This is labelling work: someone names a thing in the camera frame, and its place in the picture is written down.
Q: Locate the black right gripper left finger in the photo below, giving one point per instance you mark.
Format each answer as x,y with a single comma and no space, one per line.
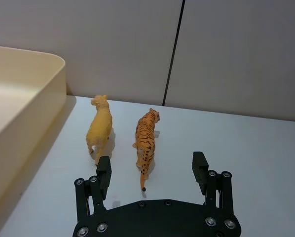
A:
103,177

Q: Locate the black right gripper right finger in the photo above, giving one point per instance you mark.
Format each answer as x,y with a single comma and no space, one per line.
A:
199,170

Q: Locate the yellow toy sheep figure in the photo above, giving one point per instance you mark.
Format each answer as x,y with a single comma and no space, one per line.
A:
100,126

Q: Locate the orange striped toy tiger figure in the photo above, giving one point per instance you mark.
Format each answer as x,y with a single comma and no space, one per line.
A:
145,138

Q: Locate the cream plastic bin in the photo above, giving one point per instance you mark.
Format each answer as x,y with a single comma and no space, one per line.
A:
19,103

